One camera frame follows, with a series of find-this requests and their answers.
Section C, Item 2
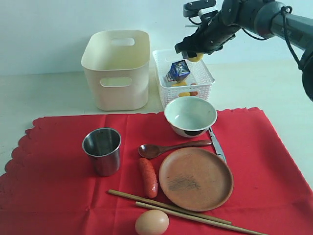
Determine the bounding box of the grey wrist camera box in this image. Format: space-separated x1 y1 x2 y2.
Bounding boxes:
183 0 216 18

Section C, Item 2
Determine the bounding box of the stainless steel cup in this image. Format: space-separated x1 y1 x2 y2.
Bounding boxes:
82 127 122 177

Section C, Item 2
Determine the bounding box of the wooden chopstick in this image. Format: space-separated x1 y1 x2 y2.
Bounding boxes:
108 189 231 225
135 201 264 235

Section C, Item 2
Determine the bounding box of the brown clay plate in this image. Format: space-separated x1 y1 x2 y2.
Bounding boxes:
159 147 234 212

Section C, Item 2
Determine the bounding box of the red scalloped cloth mat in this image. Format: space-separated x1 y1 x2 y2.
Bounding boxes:
0 108 313 235

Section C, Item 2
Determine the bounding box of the lower wooden chopstick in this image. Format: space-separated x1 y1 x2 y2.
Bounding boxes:
135 201 264 235

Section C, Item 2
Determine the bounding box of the brown egg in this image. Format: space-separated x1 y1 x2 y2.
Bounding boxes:
135 210 170 235

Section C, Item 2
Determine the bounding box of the yellow cheese wedge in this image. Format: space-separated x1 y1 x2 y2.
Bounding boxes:
171 81 187 87

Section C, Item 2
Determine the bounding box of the blue white milk carton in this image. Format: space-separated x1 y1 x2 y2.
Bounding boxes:
164 59 190 87

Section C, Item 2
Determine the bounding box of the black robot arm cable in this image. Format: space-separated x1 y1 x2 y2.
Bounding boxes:
241 6 305 71

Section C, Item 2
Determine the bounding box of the dark wooden spoon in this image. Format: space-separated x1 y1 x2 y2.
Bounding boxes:
138 140 213 159

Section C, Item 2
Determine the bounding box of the red sausage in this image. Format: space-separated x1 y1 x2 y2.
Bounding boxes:
138 158 158 198

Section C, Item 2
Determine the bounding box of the yellow lemon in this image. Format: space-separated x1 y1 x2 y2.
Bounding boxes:
187 52 203 62

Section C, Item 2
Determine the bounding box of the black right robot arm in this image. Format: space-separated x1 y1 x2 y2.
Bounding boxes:
175 0 313 99

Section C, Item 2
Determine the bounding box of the silver table knife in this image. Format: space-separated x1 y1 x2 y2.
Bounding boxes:
208 127 227 163

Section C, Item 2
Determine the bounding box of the white perforated plastic basket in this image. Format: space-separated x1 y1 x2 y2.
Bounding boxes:
152 49 215 107

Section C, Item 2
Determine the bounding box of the upper wooden chopstick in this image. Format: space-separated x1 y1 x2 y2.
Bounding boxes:
108 189 231 225

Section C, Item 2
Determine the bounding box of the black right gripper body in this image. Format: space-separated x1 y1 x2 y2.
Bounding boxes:
175 11 241 53

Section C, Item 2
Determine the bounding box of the pale green ceramic bowl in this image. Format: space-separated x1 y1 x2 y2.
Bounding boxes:
164 96 218 138

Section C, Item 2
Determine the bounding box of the cream plastic storage bin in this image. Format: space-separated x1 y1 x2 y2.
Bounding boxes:
81 30 150 111

